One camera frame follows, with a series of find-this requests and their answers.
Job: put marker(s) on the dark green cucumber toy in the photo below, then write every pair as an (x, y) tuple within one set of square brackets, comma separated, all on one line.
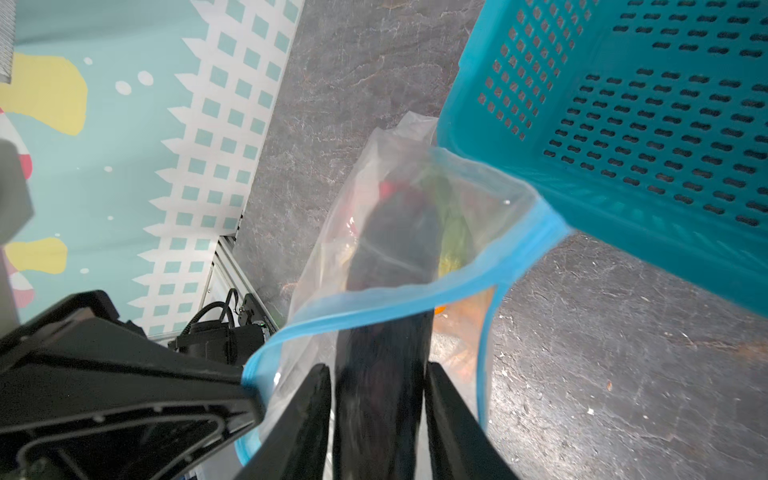
[(381, 360)]

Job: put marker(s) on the red pepper toy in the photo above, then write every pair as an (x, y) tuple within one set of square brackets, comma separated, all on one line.
[(399, 190)]

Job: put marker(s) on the orange carrot toy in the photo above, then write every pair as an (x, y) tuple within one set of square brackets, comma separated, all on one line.
[(457, 329)]

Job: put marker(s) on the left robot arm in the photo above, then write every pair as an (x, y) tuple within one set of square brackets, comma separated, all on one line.
[(222, 336)]

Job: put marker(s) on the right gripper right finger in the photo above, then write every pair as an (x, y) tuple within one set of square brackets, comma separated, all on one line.
[(459, 449)]

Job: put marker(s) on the teal plastic basket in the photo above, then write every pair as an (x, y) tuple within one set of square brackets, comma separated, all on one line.
[(643, 123)]

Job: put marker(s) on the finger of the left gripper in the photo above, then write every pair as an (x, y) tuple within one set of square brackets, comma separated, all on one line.
[(85, 395)]

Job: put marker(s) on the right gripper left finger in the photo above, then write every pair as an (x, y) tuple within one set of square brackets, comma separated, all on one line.
[(297, 446)]

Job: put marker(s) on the clear zip top bag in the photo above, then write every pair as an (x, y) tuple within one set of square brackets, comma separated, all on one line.
[(512, 227)]

